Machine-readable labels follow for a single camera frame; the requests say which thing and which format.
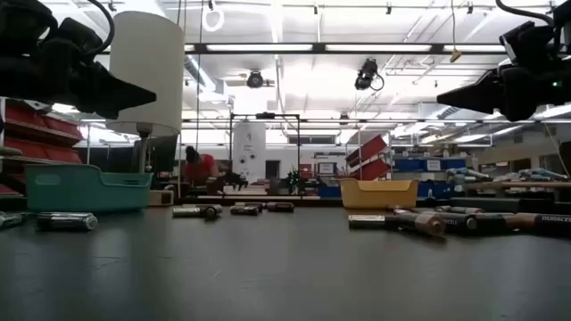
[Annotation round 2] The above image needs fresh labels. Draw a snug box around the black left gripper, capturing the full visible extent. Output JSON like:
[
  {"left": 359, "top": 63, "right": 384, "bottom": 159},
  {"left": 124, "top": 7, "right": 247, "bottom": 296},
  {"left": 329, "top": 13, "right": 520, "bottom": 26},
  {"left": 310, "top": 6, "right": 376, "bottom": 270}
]
[{"left": 43, "top": 42, "right": 157, "bottom": 120}]

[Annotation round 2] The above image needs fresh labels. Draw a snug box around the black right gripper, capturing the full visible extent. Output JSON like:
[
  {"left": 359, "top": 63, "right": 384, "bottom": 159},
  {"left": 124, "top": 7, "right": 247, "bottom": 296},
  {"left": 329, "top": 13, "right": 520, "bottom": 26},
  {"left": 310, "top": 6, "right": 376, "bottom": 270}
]
[{"left": 436, "top": 65, "right": 543, "bottom": 122}]

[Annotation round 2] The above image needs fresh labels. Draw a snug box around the white shade wooden base lamp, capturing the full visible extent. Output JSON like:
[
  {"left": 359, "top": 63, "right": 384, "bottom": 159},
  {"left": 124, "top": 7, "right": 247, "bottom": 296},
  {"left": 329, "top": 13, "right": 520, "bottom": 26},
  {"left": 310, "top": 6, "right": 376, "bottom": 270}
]
[{"left": 105, "top": 11, "right": 186, "bottom": 207}]

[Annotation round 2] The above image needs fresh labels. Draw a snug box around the black monitor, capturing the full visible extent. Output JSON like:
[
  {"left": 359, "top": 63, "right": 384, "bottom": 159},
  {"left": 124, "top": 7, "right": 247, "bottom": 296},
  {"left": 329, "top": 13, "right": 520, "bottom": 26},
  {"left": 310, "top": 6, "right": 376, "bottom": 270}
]
[{"left": 132, "top": 135, "right": 179, "bottom": 174}]

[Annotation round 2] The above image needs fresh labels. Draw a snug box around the grey rolled material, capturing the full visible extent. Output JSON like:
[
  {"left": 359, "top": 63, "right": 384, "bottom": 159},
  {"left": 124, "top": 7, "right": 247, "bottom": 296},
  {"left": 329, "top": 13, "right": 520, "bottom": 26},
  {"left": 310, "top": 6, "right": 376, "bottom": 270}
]
[
  {"left": 518, "top": 167, "right": 570, "bottom": 182},
  {"left": 445, "top": 167, "right": 491, "bottom": 182}
]

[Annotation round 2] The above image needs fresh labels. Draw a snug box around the blue bin shelf row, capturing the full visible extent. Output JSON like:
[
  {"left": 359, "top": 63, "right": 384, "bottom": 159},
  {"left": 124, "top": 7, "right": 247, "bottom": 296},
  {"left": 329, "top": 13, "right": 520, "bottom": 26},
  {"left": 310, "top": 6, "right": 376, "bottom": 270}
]
[{"left": 392, "top": 156, "right": 468, "bottom": 173}]

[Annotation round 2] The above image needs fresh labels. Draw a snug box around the wooden workbench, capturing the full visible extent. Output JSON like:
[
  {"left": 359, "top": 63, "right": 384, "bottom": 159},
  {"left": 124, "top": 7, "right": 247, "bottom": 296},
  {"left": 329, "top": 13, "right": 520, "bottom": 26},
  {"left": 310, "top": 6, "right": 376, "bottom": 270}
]
[{"left": 463, "top": 180, "right": 571, "bottom": 191}]

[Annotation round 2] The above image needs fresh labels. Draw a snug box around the red storage bin rack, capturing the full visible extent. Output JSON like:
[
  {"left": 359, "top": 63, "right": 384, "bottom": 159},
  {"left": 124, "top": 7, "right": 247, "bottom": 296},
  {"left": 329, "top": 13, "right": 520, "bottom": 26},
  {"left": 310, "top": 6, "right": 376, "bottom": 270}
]
[{"left": 0, "top": 100, "right": 86, "bottom": 197}]

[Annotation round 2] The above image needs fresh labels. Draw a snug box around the person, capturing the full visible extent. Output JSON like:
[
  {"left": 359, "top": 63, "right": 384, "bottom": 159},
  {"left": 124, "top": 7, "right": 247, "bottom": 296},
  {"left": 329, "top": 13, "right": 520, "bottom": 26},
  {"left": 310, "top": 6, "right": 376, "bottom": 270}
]
[{"left": 184, "top": 145, "right": 220, "bottom": 187}]

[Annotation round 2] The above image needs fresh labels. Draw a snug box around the teal plastic bin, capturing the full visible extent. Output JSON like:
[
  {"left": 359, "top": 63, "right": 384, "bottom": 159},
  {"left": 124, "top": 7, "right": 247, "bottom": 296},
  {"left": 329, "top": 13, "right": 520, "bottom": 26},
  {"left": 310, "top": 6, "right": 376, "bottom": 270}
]
[{"left": 24, "top": 163, "right": 154, "bottom": 213}]

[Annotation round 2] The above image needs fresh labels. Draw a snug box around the white cylindrical tank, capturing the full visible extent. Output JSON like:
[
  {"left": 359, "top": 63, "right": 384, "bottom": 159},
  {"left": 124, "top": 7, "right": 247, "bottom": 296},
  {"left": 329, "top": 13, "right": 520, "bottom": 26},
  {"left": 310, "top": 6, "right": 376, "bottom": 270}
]
[{"left": 232, "top": 120, "right": 268, "bottom": 183}]

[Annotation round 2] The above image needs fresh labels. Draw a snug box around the yellow plastic bin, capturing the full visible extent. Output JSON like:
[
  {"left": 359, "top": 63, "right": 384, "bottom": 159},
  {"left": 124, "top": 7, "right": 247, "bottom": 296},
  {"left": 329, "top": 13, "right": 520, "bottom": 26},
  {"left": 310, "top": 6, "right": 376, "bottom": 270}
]
[{"left": 339, "top": 177, "right": 420, "bottom": 210}]

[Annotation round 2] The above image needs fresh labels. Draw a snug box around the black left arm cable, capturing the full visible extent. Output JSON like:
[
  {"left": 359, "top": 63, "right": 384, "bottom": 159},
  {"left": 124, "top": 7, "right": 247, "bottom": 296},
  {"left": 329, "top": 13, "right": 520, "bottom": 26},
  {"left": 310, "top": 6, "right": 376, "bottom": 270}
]
[{"left": 84, "top": 0, "right": 116, "bottom": 57}]

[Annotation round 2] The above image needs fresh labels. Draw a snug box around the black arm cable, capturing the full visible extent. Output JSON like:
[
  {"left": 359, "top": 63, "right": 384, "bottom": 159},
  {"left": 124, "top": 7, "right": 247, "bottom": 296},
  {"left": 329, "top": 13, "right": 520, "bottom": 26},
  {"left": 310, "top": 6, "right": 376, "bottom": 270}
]
[
  {"left": 494, "top": 0, "right": 557, "bottom": 28},
  {"left": 84, "top": 0, "right": 116, "bottom": 57}
]

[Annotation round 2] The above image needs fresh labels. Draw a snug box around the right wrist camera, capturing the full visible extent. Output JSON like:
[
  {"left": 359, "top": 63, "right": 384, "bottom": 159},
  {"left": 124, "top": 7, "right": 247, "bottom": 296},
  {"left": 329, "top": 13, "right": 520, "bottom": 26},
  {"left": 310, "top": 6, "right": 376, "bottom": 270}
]
[{"left": 498, "top": 20, "right": 557, "bottom": 68}]

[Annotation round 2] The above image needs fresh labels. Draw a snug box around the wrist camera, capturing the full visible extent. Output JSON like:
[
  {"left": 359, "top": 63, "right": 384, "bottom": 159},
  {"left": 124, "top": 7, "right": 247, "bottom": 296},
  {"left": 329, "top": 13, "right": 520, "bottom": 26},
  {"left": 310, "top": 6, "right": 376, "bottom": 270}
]
[
  {"left": 498, "top": 20, "right": 557, "bottom": 68},
  {"left": 53, "top": 16, "right": 104, "bottom": 51}
]

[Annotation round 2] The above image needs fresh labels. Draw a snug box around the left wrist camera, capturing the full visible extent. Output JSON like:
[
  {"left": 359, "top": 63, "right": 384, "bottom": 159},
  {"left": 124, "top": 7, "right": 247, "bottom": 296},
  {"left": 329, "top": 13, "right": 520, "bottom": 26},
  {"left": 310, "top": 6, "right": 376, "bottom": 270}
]
[{"left": 53, "top": 16, "right": 104, "bottom": 51}]

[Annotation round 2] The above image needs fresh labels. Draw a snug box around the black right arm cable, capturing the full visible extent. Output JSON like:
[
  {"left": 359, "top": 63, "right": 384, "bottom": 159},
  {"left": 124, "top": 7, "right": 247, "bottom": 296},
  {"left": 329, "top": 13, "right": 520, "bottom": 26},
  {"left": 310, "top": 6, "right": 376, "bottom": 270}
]
[{"left": 494, "top": 0, "right": 557, "bottom": 28}]

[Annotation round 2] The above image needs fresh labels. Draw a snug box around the white hanging ring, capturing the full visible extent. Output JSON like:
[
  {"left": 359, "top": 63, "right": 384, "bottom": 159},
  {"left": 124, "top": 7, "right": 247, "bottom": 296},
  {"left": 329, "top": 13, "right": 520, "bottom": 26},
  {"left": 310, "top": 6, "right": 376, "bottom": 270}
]
[{"left": 201, "top": 4, "right": 226, "bottom": 33}]

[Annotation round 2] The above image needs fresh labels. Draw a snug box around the black ceiling camera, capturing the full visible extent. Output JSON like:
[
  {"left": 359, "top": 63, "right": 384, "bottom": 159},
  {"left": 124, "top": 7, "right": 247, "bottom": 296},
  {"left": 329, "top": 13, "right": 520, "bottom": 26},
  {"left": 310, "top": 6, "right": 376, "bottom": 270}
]
[
  {"left": 245, "top": 70, "right": 265, "bottom": 89},
  {"left": 354, "top": 57, "right": 385, "bottom": 93}
]

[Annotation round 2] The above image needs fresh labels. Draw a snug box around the black metal frame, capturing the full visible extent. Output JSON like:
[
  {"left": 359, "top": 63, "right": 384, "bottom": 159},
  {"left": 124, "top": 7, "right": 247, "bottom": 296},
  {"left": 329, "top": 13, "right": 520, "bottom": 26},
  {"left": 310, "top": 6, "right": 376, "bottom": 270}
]
[{"left": 228, "top": 112, "right": 302, "bottom": 197}]

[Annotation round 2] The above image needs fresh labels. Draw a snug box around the black ceiling light rail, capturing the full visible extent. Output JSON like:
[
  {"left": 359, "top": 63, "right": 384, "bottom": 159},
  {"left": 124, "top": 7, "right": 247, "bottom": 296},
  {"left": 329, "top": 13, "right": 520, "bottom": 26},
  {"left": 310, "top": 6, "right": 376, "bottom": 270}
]
[{"left": 102, "top": 42, "right": 509, "bottom": 55}]

